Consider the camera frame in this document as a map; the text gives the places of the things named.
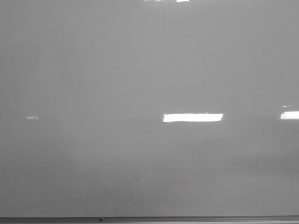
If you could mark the white whiteboard with frame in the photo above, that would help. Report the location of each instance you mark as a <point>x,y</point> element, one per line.
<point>114,108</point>

